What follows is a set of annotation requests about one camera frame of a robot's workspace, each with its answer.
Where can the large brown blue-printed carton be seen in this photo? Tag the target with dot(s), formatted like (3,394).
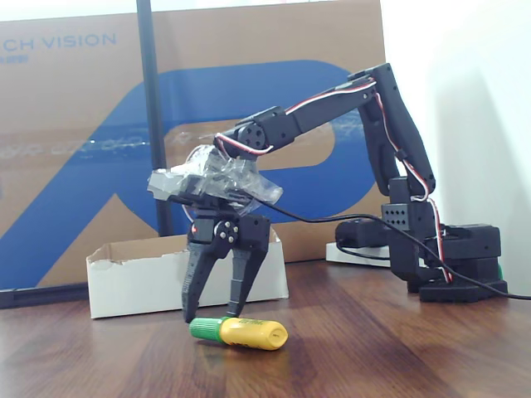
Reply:
(62,103)

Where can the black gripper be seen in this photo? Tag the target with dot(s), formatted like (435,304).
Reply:
(253,230)

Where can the yellow green highlighter marker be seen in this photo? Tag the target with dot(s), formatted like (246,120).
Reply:
(249,333)

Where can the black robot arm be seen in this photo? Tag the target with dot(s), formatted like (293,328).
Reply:
(390,124)

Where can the black power adapter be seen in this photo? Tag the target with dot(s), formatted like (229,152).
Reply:
(361,232)

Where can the black pole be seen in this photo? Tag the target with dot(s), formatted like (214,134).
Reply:
(151,83)

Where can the white power strip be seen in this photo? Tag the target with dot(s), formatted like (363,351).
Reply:
(344,257)

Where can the white cardboard box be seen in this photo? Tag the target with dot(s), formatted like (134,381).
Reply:
(137,286)

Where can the tape-wrapped camera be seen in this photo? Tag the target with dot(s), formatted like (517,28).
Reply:
(199,178)

